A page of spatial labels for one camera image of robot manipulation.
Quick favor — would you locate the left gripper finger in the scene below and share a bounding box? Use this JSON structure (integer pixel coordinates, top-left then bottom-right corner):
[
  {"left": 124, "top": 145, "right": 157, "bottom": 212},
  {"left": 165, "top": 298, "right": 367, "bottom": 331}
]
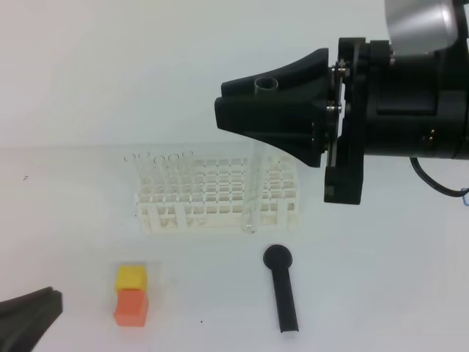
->
[{"left": 1, "top": 287, "right": 63, "bottom": 352}]

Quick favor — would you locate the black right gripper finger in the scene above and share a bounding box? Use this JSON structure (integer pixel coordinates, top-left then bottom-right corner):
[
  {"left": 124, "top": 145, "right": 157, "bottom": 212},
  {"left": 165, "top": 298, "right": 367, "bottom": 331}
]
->
[{"left": 215, "top": 95, "right": 329, "bottom": 168}]

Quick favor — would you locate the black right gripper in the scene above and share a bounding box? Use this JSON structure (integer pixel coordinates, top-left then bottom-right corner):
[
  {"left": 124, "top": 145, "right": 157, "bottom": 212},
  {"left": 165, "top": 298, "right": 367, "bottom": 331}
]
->
[{"left": 221, "top": 37, "right": 468, "bottom": 204}]

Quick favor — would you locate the clear glass test tube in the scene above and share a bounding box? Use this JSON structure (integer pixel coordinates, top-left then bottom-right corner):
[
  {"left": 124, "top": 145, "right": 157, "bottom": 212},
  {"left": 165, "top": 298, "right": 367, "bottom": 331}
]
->
[{"left": 240, "top": 76, "right": 279, "bottom": 235}]

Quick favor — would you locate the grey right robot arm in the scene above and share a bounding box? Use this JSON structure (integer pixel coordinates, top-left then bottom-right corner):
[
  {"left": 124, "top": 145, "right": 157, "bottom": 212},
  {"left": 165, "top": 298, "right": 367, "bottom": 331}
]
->
[{"left": 215, "top": 1, "right": 468, "bottom": 205}]

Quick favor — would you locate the clear test tube in rack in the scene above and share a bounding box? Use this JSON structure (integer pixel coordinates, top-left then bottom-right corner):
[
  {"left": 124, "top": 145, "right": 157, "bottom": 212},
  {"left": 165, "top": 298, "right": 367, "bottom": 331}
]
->
[
  {"left": 182, "top": 150, "right": 193, "bottom": 167},
  {"left": 124, "top": 153, "right": 139, "bottom": 173},
  {"left": 137, "top": 152, "right": 152, "bottom": 173}
]

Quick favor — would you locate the white test tube rack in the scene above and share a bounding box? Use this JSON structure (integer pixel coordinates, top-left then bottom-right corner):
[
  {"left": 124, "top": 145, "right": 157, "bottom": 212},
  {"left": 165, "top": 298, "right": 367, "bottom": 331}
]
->
[{"left": 136, "top": 153, "right": 300, "bottom": 235}]

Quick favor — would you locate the orange cube block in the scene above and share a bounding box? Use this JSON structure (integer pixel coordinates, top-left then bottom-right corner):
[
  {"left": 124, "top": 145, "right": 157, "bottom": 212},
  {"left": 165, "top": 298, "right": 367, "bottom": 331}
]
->
[{"left": 114, "top": 290, "right": 149, "bottom": 327}]

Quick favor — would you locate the yellow cube block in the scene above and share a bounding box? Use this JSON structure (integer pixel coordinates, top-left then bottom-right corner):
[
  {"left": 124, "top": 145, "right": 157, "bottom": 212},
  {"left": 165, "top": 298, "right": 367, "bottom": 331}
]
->
[{"left": 115, "top": 265, "right": 147, "bottom": 291}]

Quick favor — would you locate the black scoop holder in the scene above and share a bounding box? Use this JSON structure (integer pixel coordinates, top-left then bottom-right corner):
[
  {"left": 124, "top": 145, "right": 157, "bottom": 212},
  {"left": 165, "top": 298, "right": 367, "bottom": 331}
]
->
[{"left": 263, "top": 244, "right": 299, "bottom": 333}]

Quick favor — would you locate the black right camera cable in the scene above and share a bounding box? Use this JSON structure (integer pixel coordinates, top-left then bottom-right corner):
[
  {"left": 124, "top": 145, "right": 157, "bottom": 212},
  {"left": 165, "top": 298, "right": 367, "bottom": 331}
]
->
[{"left": 409, "top": 156, "right": 469, "bottom": 199}]

